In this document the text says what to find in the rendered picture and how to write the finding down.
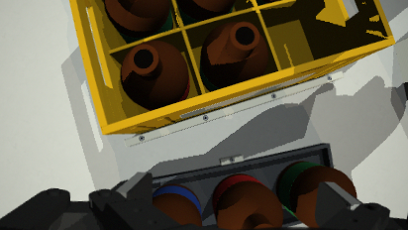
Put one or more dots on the yellow crate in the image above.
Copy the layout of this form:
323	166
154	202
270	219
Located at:
300	31

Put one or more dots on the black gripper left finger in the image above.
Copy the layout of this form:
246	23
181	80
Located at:
113	210

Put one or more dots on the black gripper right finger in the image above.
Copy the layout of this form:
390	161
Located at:
352	213

